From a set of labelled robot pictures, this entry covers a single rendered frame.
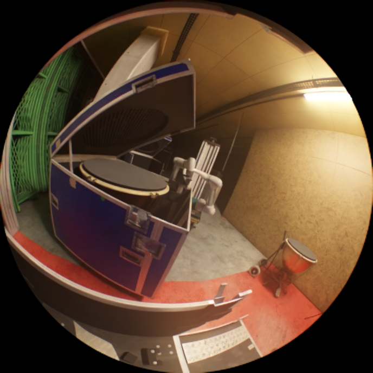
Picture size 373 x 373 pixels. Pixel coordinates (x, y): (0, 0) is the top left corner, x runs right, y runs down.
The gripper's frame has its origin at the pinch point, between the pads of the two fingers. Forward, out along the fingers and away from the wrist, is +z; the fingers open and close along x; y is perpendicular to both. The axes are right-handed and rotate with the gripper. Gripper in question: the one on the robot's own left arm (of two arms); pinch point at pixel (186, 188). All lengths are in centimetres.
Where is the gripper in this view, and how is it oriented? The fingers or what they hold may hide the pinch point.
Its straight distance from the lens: 155.1
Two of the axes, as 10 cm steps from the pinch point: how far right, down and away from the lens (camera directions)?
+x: 0.6, -1.8, 9.8
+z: -1.9, 9.6, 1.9
